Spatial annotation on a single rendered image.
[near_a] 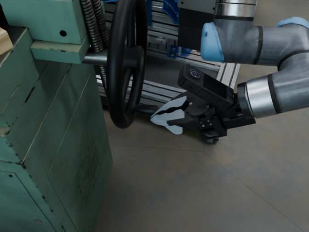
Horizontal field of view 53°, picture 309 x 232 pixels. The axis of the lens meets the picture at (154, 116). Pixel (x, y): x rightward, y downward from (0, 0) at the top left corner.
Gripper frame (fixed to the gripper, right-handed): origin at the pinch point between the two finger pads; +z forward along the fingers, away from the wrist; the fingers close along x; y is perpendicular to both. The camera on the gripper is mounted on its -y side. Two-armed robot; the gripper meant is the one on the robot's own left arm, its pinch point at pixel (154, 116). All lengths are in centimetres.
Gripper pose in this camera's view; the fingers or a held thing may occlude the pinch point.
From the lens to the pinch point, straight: 66.9
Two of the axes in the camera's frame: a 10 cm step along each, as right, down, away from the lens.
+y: 4.9, 6.2, 6.1
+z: -8.6, 2.2, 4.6
